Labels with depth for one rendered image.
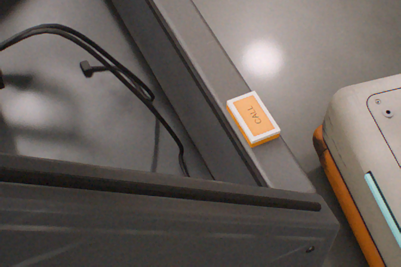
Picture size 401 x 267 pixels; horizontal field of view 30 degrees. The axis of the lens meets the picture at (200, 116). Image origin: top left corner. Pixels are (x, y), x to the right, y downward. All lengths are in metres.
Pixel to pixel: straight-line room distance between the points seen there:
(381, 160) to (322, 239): 0.89
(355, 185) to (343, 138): 0.10
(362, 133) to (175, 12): 0.85
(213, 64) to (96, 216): 0.34
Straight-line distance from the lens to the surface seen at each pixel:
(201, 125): 0.78
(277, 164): 0.68
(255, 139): 0.68
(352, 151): 1.58
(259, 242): 0.58
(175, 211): 0.48
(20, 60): 0.91
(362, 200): 1.59
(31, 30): 0.68
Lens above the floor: 1.52
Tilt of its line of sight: 55 degrees down
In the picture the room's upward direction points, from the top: 5 degrees clockwise
